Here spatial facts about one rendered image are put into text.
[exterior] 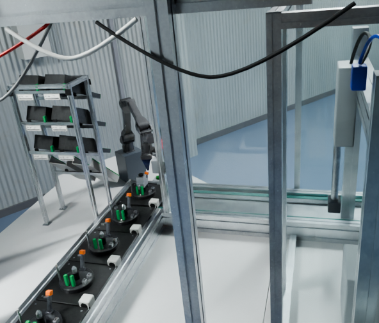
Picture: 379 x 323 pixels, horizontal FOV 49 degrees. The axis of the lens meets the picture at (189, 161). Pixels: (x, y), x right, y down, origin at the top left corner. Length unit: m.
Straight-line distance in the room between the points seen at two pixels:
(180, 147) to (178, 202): 0.14
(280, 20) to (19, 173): 3.95
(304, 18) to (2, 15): 0.66
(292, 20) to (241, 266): 1.30
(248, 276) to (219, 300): 0.19
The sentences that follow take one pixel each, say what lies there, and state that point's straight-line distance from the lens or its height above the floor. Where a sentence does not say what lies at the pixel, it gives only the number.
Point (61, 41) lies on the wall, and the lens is 4.48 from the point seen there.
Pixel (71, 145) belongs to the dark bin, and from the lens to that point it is 2.24.
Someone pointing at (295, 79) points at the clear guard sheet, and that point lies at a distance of 0.90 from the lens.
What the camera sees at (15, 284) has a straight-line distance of 2.14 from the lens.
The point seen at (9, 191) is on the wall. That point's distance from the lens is 4.62.
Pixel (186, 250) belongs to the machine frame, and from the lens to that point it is 1.04.
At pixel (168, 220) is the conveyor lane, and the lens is 2.21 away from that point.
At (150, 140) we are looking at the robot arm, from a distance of 2.26.
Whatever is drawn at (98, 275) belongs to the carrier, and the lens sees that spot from 1.84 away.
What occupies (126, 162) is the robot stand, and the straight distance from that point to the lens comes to 2.69.
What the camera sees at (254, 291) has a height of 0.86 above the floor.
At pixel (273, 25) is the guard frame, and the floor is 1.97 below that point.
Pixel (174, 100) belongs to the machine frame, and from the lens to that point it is 0.87.
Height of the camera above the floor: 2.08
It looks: 24 degrees down
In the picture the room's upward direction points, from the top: 6 degrees counter-clockwise
